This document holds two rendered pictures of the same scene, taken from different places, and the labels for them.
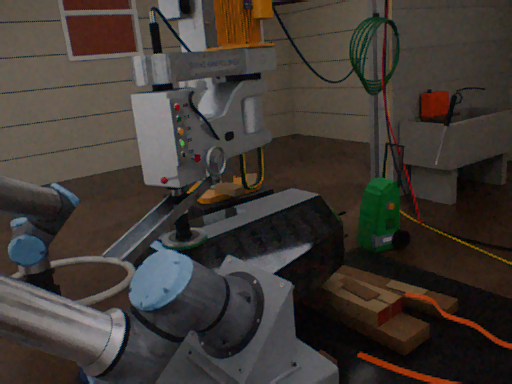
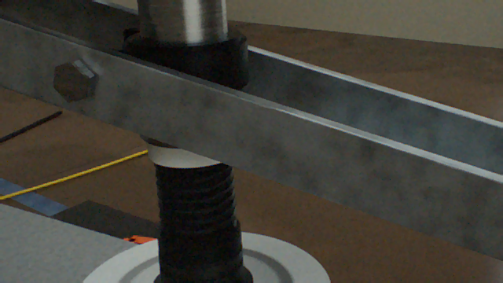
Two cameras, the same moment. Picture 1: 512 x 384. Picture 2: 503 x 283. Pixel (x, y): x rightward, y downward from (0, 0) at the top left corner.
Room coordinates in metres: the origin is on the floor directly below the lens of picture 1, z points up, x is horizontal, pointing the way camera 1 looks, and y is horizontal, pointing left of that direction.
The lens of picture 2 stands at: (2.15, 0.88, 1.15)
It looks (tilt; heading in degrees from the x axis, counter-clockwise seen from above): 19 degrees down; 256
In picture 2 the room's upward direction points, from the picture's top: 3 degrees counter-clockwise
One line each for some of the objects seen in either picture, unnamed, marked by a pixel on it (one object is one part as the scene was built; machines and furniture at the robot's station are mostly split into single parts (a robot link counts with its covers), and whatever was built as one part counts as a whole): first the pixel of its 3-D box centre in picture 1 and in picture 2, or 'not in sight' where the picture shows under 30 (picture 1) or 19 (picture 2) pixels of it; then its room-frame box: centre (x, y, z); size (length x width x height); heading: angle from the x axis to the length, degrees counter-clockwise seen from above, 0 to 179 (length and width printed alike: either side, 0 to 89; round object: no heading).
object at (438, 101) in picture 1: (437, 103); not in sight; (5.09, -2.08, 1.00); 0.50 x 0.22 x 0.33; 122
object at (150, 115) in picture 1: (181, 136); not in sight; (2.14, 0.33, 1.32); 0.36 x 0.22 x 0.45; 148
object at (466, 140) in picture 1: (459, 153); not in sight; (4.97, -2.30, 0.43); 1.30 x 0.62 x 0.86; 122
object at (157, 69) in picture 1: (208, 68); not in sight; (2.36, 0.19, 1.61); 0.96 x 0.25 x 0.17; 148
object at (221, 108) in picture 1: (222, 128); not in sight; (2.39, 0.15, 1.30); 0.74 x 0.23 x 0.49; 148
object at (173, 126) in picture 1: (177, 131); not in sight; (1.95, 0.32, 1.37); 0.08 x 0.03 x 0.28; 148
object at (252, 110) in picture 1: (246, 114); not in sight; (2.62, 0.02, 1.34); 0.19 x 0.19 x 0.20
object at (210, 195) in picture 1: (217, 187); not in sight; (3.22, 0.29, 0.76); 0.49 x 0.49 x 0.05; 36
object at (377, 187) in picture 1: (380, 197); not in sight; (3.63, -1.02, 0.43); 0.35 x 0.35 x 0.87; 21
